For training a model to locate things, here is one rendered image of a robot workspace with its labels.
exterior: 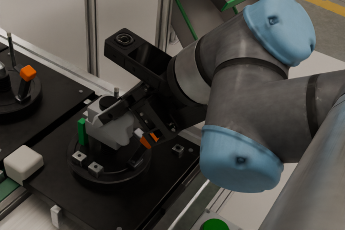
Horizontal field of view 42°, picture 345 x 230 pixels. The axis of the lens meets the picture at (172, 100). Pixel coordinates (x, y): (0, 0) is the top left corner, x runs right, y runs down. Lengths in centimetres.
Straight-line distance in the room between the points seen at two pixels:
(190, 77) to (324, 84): 18
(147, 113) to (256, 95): 22
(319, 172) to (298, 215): 4
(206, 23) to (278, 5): 46
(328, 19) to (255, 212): 270
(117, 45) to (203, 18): 33
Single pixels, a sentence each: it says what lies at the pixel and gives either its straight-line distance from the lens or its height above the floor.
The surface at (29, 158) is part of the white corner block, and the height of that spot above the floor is 99.
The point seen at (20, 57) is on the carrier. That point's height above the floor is 97.
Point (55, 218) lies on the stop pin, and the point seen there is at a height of 95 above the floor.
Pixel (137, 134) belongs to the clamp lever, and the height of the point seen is 106.
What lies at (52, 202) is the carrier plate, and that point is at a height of 96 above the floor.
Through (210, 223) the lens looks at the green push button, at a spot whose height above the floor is 97.
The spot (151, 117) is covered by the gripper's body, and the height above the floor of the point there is 115.
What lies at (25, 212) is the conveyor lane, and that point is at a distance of 79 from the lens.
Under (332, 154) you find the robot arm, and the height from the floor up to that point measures 139.
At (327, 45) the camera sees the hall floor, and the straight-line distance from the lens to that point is 315.
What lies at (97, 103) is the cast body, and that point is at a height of 109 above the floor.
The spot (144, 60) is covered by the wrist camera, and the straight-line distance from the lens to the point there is 58.
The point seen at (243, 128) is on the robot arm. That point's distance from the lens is 39.
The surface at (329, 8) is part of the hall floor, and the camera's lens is 363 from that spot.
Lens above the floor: 154
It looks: 40 degrees down
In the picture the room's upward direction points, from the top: 6 degrees clockwise
